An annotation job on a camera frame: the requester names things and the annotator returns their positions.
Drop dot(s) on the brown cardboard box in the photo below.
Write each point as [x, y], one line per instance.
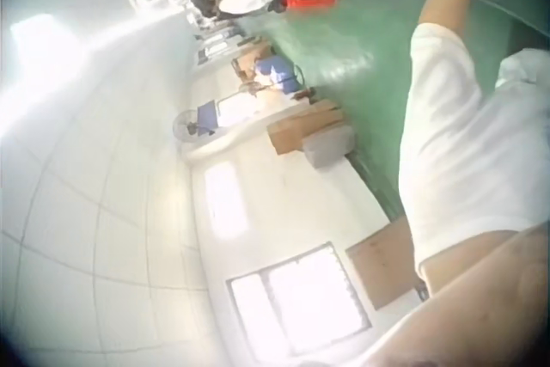
[251, 59]
[301, 126]

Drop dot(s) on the grey wrapped bundle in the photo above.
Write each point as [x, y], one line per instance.
[328, 145]

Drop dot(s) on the blue board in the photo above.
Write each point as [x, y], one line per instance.
[207, 117]

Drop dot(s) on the window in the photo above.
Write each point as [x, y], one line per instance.
[298, 302]

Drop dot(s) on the brown wooden door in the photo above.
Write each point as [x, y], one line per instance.
[382, 268]

